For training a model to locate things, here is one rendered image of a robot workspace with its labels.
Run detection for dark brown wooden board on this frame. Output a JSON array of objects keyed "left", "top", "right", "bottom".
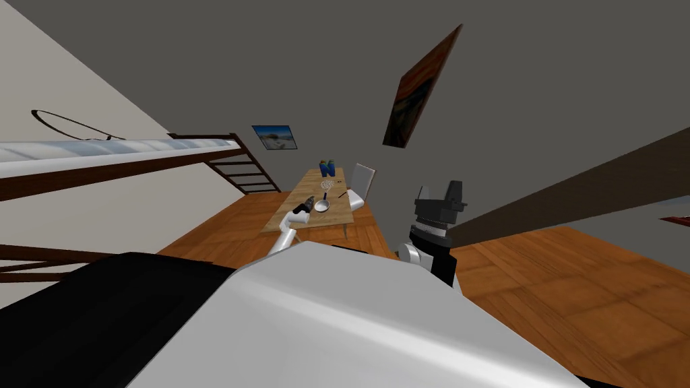
[{"left": 446, "top": 126, "right": 690, "bottom": 249}]

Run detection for dark wooden rails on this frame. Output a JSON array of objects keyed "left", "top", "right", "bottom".
[{"left": 0, "top": 243, "right": 119, "bottom": 284}]

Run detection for light wooden table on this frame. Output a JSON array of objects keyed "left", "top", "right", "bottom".
[{"left": 261, "top": 167, "right": 356, "bottom": 239}]

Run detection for dark wooden bed white mattress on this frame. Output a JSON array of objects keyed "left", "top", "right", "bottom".
[{"left": 0, "top": 131, "right": 282, "bottom": 202}]

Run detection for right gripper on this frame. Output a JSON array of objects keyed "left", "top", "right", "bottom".
[{"left": 413, "top": 180, "right": 468, "bottom": 224}]

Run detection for white chair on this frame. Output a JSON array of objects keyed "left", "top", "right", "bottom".
[{"left": 346, "top": 163, "right": 377, "bottom": 212}]

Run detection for orange framed painting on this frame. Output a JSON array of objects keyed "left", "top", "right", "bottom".
[{"left": 382, "top": 23, "right": 464, "bottom": 149}]

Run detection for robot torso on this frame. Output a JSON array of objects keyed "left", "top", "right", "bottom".
[{"left": 126, "top": 240, "right": 591, "bottom": 388}]

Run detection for blue framed picture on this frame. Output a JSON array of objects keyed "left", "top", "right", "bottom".
[{"left": 251, "top": 125, "right": 299, "bottom": 152}]

